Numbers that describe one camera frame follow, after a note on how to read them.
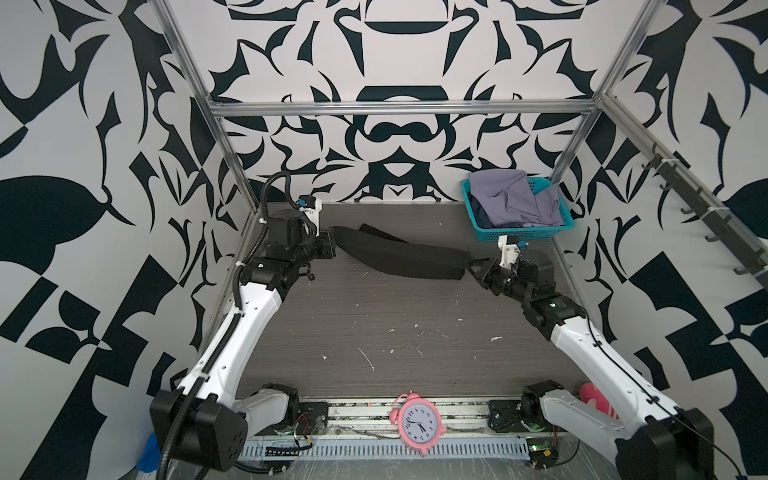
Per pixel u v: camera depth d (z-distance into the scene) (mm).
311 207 651
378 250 772
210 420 370
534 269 580
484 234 1025
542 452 711
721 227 549
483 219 1073
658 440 384
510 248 723
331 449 711
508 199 1142
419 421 724
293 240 573
